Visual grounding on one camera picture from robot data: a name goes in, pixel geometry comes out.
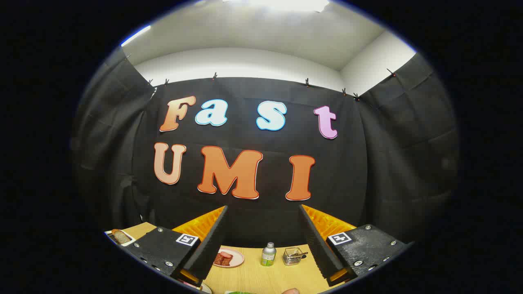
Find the pink plate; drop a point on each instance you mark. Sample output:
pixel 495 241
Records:
pixel 238 259

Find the brown meat pieces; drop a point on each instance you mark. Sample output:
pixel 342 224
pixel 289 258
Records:
pixel 222 260

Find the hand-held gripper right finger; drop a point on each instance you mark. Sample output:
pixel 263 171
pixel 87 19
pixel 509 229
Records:
pixel 314 241

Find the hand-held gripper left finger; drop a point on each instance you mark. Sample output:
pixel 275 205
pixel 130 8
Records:
pixel 212 245

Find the silver bottle with green label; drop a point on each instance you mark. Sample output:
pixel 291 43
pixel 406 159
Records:
pixel 268 257

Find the green lettuce leaf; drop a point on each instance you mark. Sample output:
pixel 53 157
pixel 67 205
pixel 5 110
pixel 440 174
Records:
pixel 241 292

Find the white toaster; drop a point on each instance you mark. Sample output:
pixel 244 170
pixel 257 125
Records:
pixel 131 240

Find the round white plate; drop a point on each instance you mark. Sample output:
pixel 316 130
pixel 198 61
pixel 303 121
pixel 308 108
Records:
pixel 205 289

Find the row of black clips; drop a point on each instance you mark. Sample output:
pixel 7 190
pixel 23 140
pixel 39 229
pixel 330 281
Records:
pixel 307 82

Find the brown-crust bread slice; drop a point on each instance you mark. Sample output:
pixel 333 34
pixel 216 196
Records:
pixel 120 237

